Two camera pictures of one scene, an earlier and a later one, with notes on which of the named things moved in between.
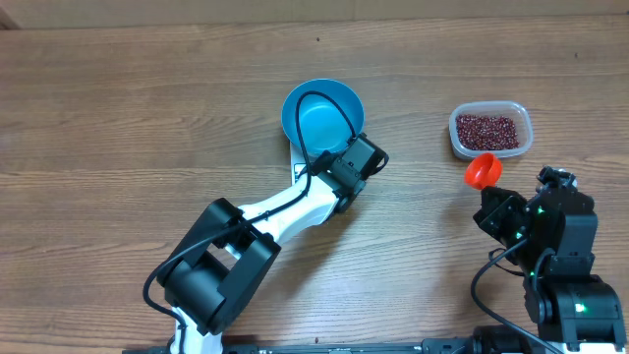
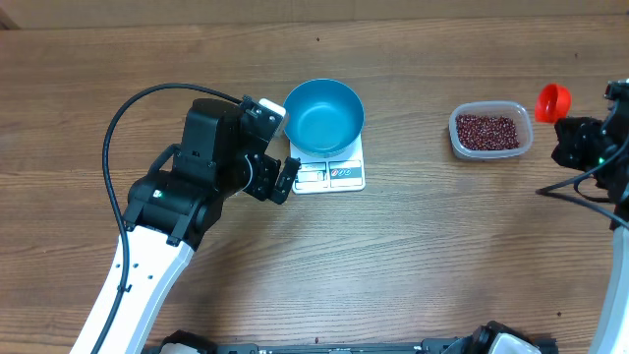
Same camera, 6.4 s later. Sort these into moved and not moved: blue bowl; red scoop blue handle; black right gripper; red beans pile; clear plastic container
Moved: black right gripper; red scoop blue handle
Not moved: blue bowl; clear plastic container; red beans pile
